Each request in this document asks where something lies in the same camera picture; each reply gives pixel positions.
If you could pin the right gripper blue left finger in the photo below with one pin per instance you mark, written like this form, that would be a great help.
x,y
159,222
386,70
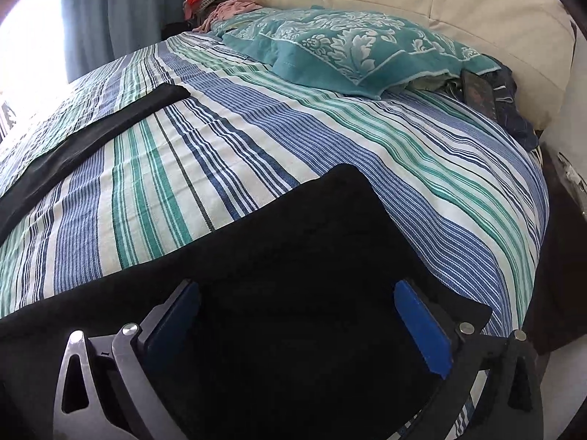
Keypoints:
x,y
164,330

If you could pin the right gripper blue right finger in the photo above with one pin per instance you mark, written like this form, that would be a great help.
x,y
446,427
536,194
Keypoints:
x,y
431,340

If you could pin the black pants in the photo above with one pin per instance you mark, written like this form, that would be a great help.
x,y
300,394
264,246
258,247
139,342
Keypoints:
x,y
289,231

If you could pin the striped blue green bedsheet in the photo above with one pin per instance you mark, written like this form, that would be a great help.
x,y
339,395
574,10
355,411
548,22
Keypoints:
x,y
482,198

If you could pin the black smartphone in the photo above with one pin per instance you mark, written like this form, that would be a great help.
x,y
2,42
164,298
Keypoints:
x,y
478,94

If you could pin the dark blue garment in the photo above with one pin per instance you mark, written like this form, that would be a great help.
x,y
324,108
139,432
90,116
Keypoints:
x,y
508,117

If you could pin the teal floral pillow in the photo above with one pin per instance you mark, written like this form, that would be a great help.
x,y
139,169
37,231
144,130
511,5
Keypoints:
x,y
360,53

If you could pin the blue curtain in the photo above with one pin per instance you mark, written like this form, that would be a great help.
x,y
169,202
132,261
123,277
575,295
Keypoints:
x,y
97,32

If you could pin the pink cloth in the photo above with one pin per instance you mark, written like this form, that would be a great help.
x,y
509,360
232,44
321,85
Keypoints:
x,y
225,11

